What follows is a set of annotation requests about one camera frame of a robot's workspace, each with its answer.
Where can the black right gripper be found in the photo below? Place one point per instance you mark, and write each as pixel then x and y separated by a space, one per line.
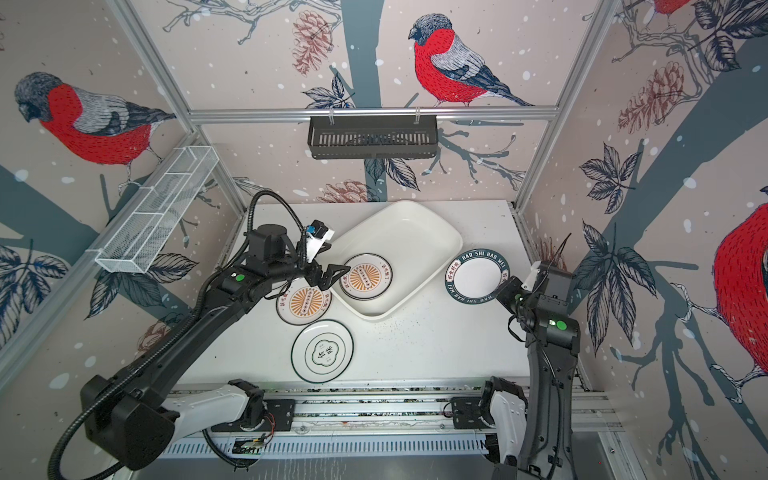
pixel 508 289

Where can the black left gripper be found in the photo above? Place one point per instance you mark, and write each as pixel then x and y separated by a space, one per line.
pixel 316 278

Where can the orange sunburst plate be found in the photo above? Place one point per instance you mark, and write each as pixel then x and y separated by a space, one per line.
pixel 369 276
pixel 302 304

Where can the green rim plate front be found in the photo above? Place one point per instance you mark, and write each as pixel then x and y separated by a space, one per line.
pixel 474 275

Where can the white plastic bin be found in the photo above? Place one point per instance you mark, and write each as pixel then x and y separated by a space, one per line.
pixel 417 242

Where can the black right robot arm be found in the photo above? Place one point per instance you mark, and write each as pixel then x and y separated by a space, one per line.
pixel 534 430

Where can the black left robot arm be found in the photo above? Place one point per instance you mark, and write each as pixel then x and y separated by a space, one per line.
pixel 130 415

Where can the black rim flower plate front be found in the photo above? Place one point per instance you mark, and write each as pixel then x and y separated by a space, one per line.
pixel 322 351

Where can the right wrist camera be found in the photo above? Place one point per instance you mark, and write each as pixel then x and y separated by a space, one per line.
pixel 549 280

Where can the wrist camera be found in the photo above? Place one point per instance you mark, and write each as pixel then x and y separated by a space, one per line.
pixel 317 239
pixel 549 280

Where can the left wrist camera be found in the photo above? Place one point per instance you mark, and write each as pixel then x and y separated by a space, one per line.
pixel 317 239

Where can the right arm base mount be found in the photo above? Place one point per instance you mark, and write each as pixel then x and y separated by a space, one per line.
pixel 468 413

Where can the black wire wall basket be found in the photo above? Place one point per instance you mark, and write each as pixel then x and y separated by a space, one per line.
pixel 373 137

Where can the aluminium rail base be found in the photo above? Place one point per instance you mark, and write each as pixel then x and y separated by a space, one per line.
pixel 349 411

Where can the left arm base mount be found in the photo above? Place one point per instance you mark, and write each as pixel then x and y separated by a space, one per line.
pixel 277 416

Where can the white mesh wall shelf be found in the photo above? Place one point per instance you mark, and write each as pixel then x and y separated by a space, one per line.
pixel 140 238

